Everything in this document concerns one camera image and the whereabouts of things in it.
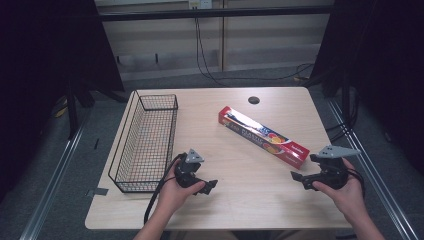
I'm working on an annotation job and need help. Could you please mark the grey tape piece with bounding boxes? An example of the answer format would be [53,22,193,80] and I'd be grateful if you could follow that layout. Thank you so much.
[84,187,110,198]

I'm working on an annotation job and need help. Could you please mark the person's right hand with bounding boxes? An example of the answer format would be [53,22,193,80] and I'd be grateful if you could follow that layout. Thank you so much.
[311,157,365,226]

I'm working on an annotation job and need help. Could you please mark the black floor cables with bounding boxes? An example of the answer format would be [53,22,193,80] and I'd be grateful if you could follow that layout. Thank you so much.
[324,84,361,143]

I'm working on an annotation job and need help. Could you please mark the person's left hand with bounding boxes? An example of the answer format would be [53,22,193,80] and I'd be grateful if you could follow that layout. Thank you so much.
[155,159,207,218]

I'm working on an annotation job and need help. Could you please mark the black wire basket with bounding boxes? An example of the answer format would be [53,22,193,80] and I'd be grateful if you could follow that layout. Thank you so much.
[107,89,179,194]

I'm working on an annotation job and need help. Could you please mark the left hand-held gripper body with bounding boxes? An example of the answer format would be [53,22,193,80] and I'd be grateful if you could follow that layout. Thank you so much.
[173,148,205,188]

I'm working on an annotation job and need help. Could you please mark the black wall cable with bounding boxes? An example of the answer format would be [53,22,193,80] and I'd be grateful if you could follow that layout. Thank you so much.
[194,17,315,88]

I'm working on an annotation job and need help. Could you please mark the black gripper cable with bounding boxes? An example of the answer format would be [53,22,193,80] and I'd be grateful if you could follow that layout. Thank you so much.
[143,152,188,225]
[345,167,367,198]

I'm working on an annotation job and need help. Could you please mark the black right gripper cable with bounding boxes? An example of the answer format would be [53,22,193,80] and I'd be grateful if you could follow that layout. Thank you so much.
[345,167,367,198]

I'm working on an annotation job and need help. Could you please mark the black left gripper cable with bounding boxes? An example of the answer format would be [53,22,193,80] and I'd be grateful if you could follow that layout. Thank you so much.
[143,152,188,225]

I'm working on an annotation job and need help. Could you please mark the red plastic wrap box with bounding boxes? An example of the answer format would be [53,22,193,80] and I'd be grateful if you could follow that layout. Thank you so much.
[218,105,311,170]

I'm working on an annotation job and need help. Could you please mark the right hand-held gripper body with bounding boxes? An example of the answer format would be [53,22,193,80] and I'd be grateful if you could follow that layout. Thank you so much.
[309,145,362,191]

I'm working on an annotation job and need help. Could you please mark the metal floor rail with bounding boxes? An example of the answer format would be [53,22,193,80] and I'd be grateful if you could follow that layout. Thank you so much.
[327,98,419,240]
[19,108,93,240]

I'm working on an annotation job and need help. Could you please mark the black stand leg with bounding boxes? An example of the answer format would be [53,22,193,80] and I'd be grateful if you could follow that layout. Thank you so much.
[65,79,80,140]

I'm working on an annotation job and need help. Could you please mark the white wall power outlet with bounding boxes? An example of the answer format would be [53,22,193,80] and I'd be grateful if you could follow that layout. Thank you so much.
[187,0,214,10]

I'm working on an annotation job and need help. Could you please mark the black horizontal metal bar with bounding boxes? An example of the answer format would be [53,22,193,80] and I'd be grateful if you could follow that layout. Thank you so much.
[99,5,335,22]

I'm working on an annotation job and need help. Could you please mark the dark curtain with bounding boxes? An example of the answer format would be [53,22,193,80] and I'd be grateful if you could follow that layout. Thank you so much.
[308,0,424,176]
[0,0,126,203]

